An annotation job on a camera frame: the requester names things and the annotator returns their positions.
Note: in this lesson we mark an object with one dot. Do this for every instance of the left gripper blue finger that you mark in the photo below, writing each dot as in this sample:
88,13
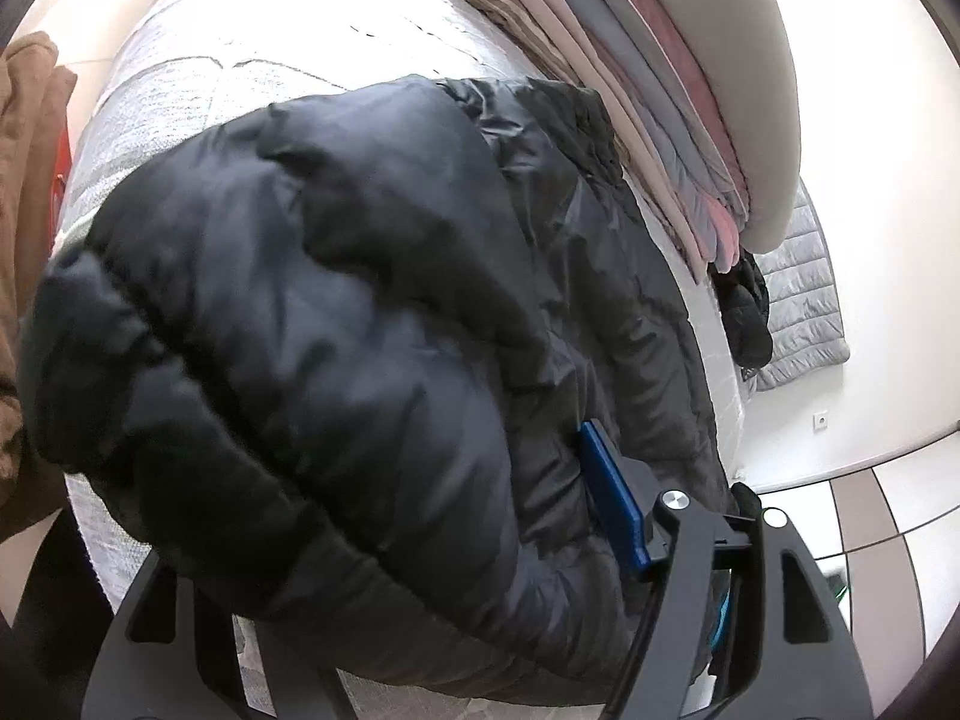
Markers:
664,538

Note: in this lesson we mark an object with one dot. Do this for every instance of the black quilted puffer coat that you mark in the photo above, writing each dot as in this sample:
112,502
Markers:
329,360

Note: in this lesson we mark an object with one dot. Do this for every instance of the white grey wardrobe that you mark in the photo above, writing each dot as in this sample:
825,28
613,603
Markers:
886,536

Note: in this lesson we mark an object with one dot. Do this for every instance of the grey quilted headboard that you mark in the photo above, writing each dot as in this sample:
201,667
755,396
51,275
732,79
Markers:
805,320

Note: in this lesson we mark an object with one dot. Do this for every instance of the small black puffer jacket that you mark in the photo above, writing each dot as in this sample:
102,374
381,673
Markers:
744,305

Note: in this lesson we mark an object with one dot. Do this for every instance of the pink folded blanket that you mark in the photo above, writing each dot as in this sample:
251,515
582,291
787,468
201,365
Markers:
727,233

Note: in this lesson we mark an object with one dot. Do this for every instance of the blue-grey folded blanket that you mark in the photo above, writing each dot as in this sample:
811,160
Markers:
634,56

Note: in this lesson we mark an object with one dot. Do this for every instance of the grey folded duvet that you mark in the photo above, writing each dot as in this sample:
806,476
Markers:
743,49

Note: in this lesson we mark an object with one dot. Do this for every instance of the beige folded blanket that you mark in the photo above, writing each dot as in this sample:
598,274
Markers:
552,38

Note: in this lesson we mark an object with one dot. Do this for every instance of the maroon folded blanket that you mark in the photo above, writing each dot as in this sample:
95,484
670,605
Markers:
658,23

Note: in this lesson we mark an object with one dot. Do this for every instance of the brown garment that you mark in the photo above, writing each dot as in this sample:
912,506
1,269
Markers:
35,94

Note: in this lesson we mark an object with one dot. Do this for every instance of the white wall socket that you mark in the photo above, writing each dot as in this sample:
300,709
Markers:
820,421

